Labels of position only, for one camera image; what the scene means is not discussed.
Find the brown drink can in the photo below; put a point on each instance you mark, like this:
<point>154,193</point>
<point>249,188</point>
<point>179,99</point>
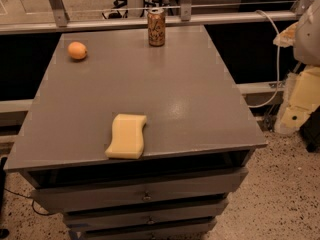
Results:
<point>156,27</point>

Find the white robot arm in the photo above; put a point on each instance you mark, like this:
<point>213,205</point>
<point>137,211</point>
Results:
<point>304,37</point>

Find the orange fruit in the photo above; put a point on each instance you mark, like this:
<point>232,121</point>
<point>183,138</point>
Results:
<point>77,50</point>

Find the metal railing frame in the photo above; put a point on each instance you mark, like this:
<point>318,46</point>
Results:
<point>36,16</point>

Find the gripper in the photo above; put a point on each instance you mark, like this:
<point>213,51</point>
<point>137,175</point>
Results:
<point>308,39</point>

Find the yellow sponge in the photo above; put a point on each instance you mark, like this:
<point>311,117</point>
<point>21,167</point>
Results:
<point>127,137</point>

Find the grey drawer cabinet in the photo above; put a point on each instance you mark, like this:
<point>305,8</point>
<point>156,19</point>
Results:
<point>198,136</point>

